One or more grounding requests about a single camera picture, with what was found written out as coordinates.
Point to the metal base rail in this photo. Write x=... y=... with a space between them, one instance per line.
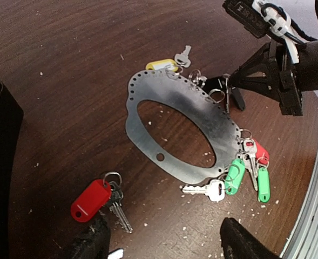
x=303 y=240

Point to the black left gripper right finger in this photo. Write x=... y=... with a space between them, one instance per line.
x=238 y=242

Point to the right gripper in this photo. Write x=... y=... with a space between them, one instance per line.
x=268 y=72

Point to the red key tag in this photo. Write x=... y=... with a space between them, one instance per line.
x=262 y=156

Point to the yellow key tag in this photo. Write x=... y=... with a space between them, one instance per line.
x=168 y=64

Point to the red tag with keys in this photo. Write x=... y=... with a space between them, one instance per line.
x=105 y=192

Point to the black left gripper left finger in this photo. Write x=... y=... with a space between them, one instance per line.
x=93 y=242

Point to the small silver key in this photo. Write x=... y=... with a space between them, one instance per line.
x=182 y=59

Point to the green key tag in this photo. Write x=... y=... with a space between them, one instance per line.
x=234 y=176
x=263 y=185

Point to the large metal oval keyring plate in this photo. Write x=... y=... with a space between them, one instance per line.
x=178 y=93

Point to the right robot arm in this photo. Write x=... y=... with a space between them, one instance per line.
x=303 y=49

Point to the black key fob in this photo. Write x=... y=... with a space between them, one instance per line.
x=222 y=84

